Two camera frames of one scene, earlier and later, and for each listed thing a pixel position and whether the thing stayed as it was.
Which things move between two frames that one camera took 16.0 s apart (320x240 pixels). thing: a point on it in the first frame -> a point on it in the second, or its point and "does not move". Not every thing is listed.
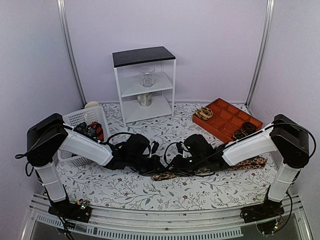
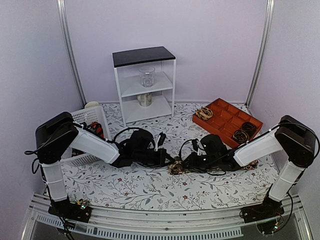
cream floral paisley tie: (162, 176) -> (177, 167)
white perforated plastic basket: (93, 114) does not move
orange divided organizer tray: (226, 119) does not move
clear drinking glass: (147, 73) does not move
